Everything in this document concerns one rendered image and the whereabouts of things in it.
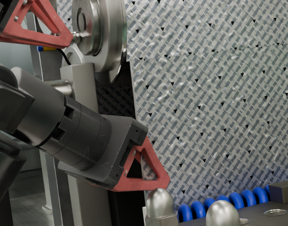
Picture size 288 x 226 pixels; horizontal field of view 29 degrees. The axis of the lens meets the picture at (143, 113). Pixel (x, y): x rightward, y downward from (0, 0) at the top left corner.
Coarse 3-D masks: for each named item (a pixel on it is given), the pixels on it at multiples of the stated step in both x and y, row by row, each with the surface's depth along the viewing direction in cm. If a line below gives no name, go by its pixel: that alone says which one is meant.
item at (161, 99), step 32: (160, 64) 59; (192, 64) 61; (224, 64) 62; (256, 64) 64; (160, 96) 59; (192, 96) 61; (224, 96) 62; (256, 96) 64; (160, 128) 59; (192, 128) 61; (224, 128) 62; (256, 128) 64; (160, 160) 60; (192, 160) 61; (224, 160) 63; (256, 160) 64; (192, 192) 61; (224, 192) 63
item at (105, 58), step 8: (104, 0) 58; (112, 0) 58; (104, 8) 59; (112, 8) 58; (104, 16) 59; (112, 16) 58; (104, 24) 59; (112, 24) 58; (104, 32) 60; (112, 32) 59; (104, 40) 60; (112, 40) 59; (104, 48) 60; (112, 48) 60; (88, 56) 66; (96, 56) 63; (104, 56) 61; (112, 56) 61; (96, 64) 64; (104, 64) 61; (128, 64) 63
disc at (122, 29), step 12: (120, 0) 57; (120, 12) 57; (120, 24) 58; (120, 36) 58; (120, 48) 59; (120, 60) 59; (96, 72) 67; (108, 72) 63; (120, 72) 60; (108, 84) 64
